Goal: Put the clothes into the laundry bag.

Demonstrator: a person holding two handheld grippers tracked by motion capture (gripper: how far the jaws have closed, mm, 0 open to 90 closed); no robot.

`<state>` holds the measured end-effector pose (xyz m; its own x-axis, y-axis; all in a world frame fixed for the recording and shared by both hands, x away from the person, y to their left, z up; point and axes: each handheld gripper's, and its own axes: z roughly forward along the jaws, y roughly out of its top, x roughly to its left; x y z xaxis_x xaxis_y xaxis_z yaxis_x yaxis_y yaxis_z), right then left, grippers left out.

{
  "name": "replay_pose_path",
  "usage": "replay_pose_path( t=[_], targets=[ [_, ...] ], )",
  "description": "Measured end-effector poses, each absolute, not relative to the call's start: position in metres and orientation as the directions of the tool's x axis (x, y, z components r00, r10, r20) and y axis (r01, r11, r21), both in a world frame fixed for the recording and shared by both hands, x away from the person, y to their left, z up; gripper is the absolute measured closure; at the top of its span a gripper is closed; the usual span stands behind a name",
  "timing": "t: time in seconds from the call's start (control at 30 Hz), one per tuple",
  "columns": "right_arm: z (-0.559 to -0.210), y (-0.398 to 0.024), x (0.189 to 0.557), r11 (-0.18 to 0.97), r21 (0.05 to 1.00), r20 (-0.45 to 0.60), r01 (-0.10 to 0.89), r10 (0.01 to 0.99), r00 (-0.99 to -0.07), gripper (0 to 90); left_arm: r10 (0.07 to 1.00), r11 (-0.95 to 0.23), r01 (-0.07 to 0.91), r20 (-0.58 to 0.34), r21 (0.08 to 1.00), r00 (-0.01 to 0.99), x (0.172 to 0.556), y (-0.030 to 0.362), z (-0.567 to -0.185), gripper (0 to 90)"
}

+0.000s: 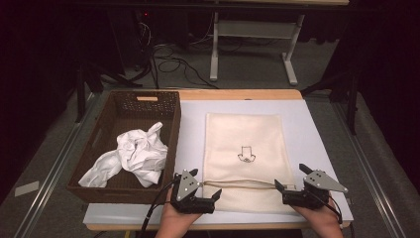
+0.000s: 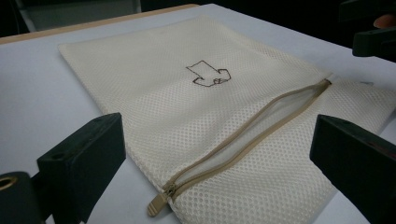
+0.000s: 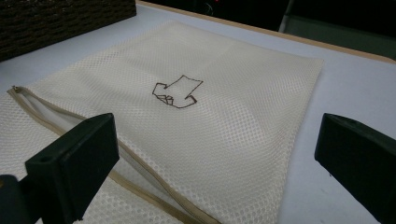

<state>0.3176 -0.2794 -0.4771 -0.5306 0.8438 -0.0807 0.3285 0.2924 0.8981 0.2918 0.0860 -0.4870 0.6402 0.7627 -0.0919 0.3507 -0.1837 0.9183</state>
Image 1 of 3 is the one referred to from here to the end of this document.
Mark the black metal stand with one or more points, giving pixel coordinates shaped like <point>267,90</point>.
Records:
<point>352,99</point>
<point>81,92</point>

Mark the dark device with red light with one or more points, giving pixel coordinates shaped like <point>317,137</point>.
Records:
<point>145,15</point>

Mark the person's left hand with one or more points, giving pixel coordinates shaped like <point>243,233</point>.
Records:
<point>173,223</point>

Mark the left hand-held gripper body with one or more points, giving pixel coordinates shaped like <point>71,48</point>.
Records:
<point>189,205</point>

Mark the white tape piece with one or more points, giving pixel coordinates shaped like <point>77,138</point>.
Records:
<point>26,188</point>

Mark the white metal desk frame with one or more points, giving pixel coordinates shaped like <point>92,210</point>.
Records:
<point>254,29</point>

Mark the metal floor rail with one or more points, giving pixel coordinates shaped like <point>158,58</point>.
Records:
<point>49,178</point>
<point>369,172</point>

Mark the white shirt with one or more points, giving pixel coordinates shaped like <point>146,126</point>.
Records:
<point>138,155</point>

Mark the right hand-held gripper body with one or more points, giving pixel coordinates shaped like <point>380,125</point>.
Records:
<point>317,185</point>

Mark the brown woven basket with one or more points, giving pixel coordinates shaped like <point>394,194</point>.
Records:
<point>132,114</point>

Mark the person's right hand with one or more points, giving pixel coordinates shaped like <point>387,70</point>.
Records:
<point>323,221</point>

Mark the white table mat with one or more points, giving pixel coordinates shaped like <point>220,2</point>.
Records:
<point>191,132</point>

